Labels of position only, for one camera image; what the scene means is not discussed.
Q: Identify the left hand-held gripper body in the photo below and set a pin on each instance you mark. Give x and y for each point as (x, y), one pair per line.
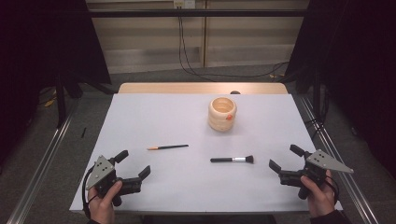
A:
(101, 169)

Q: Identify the dark table knob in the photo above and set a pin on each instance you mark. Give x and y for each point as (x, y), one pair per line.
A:
(235, 92)

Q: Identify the thin black orange-tipped brush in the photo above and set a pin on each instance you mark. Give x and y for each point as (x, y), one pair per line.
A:
(171, 146)

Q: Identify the small black stick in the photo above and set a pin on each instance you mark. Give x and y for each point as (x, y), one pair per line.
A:
(83, 132)

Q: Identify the black makeup brush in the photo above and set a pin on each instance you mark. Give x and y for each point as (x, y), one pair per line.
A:
(224, 160)

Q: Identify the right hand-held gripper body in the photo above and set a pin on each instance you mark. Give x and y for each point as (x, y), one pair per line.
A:
(323, 161)

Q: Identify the white wall socket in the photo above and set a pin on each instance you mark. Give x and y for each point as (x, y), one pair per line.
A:
(188, 3)

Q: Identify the person's right hand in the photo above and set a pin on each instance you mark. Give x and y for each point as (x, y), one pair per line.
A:
(320, 196)

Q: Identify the aluminium floor rail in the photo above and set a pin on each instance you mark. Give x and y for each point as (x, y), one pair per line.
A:
(359, 199)
(45, 161)

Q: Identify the black horizontal bar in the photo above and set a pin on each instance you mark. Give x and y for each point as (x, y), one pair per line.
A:
(140, 13)

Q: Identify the black curtain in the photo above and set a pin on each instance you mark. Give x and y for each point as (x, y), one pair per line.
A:
(37, 46)
(358, 62)

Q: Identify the yellow tape piece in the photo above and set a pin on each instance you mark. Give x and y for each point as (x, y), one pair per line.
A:
(49, 103)

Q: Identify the cream ringed brush holder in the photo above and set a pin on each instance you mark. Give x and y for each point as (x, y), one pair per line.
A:
(218, 123)

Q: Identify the dark metal stand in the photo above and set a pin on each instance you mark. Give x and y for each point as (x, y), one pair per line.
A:
(60, 105)
(316, 93)

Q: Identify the person's left hand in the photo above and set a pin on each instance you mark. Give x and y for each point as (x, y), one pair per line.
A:
(101, 207)

